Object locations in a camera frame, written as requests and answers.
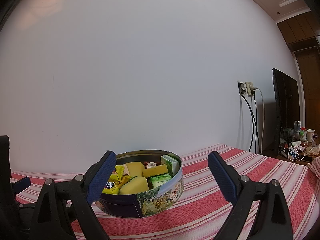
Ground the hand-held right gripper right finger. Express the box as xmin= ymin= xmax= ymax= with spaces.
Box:
xmin=207 ymin=151 xmax=294 ymax=240

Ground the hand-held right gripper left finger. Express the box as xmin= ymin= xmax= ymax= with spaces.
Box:
xmin=30 ymin=151 xmax=117 ymax=240

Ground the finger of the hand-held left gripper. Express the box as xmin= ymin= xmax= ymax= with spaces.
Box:
xmin=10 ymin=177 xmax=31 ymax=195

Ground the yellow snack packet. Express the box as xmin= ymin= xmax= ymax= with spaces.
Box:
xmin=102 ymin=165 xmax=130 ymax=195

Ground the plain yellow sponge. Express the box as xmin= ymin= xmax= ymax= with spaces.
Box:
xmin=119 ymin=176 xmax=149 ymax=195
xmin=125 ymin=162 xmax=145 ymax=177

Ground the green tissue pack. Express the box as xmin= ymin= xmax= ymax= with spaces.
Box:
xmin=149 ymin=173 xmax=172 ymax=188
xmin=160 ymin=154 xmax=179 ymax=177

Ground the yellow green scouring sponge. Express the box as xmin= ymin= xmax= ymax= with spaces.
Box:
xmin=142 ymin=164 xmax=168 ymax=178

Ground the round cookie tin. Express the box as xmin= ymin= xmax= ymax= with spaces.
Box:
xmin=95 ymin=149 xmax=184 ymax=218

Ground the wooden side table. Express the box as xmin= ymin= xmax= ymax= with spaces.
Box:
xmin=261 ymin=140 xmax=320 ymax=166

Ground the white plug adapter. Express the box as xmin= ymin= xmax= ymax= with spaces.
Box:
xmin=245 ymin=82 xmax=256 ymax=96

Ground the clear plastic food bag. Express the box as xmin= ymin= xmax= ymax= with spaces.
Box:
xmin=305 ymin=144 xmax=320 ymax=156

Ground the black monitor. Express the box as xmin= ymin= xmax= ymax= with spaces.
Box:
xmin=272 ymin=68 xmax=300 ymax=156

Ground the dark power cable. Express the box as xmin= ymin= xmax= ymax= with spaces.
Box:
xmin=251 ymin=95 xmax=259 ymax=153
xmin=240 ymin=93 xmax=255 ymax=152

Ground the wooden wall cabinet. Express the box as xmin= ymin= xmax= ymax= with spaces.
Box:
xmin=276 ymin=10 xmax=320 ymax=133

